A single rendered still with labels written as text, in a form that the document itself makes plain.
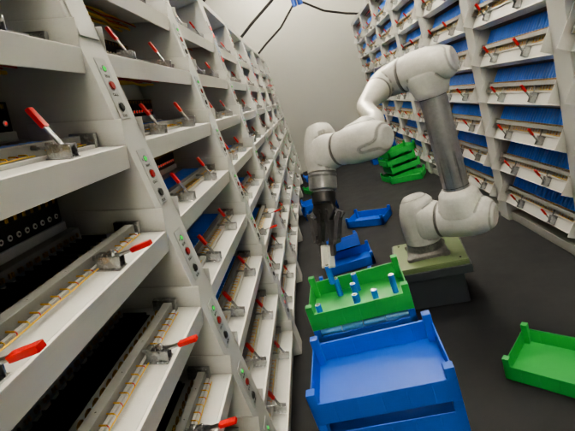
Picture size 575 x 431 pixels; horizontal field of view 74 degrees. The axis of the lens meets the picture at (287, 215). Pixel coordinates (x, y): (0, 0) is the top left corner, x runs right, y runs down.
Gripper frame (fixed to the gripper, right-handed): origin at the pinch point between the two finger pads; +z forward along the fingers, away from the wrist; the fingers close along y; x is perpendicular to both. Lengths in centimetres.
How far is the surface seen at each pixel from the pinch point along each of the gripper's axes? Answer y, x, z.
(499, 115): -27, -129, -65
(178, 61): 44, 20, -72
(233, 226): 33.2, 8.6, -11.9
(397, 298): -20.1, -3.5, 12.3
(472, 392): -29, -34, 47
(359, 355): -16.3, 12.7, 24.3
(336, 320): -4.2, 3.9, 18.4
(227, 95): 84, -37, -86
